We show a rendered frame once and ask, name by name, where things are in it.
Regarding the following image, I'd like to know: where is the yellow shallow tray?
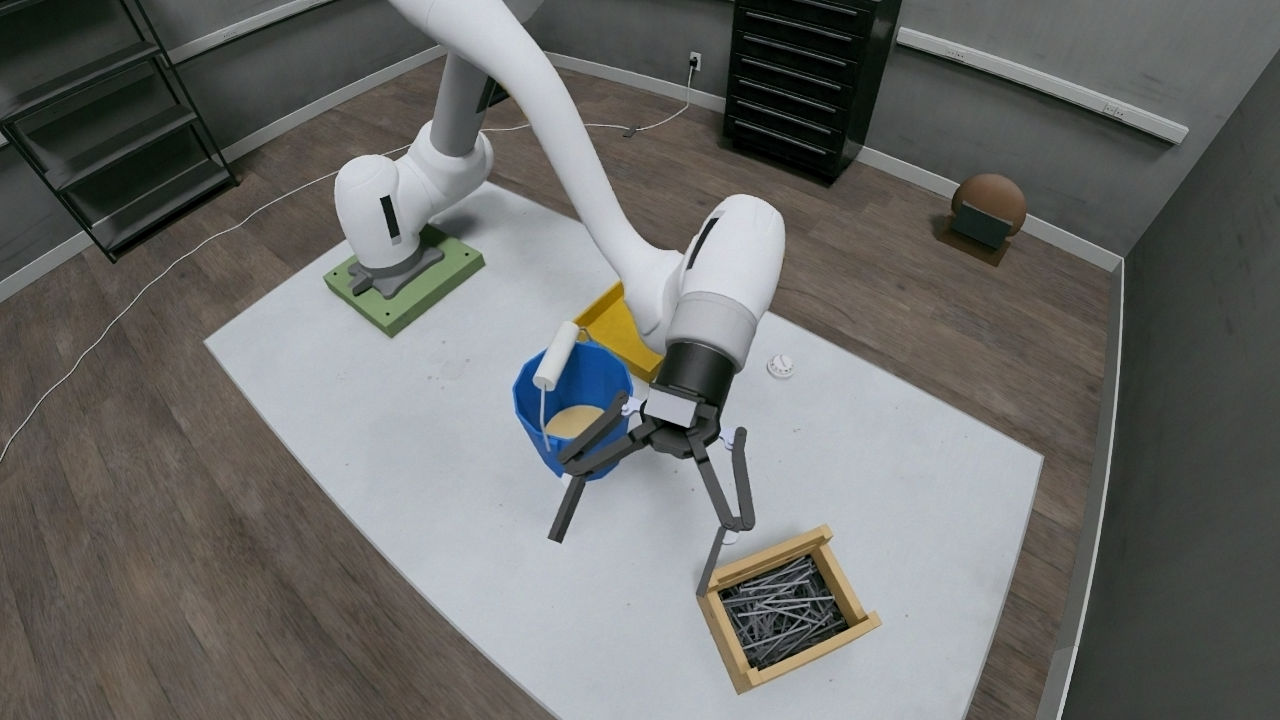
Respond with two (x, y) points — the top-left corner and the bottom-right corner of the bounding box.
(572, 281), (666, 384)

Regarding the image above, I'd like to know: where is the wooden crate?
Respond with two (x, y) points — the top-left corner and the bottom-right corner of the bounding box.
(696, 524), (882, 694)

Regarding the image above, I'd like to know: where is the blue bucket with wire handle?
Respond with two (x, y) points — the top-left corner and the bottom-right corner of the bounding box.
(512, 322), (634, 478)

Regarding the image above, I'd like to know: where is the white kitchen timer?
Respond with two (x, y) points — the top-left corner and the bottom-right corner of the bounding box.
(767, 354), (795, 380)

